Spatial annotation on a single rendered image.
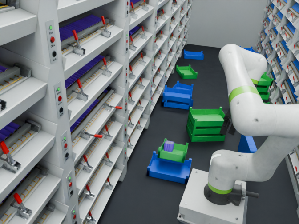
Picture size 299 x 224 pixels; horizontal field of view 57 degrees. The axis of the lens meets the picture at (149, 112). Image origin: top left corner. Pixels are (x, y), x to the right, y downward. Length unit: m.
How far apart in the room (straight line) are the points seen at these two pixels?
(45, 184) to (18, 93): 0.39
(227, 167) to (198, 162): 0.96
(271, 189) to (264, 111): 1.29
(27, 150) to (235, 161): 0.87
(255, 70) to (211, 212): 0.69
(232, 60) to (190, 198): 0.69
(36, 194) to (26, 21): 0.57
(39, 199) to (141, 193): 1.03
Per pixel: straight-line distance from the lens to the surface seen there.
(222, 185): 1.37
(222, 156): 1.32
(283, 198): 2.19
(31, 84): 0.86
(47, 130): 0.97
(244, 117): 0.97
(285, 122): 1.01
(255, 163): 1.32
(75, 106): 1.11
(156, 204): 1.89
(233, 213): 1.43
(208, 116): 2.53
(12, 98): 0.79
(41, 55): 0.85
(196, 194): 1.46
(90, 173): 1.37
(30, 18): 0.79
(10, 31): 0.74
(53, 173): 1.08
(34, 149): 0.92
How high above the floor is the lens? 1.43
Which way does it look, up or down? 31 degrees down
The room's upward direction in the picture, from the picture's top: 4 degrees clockwise
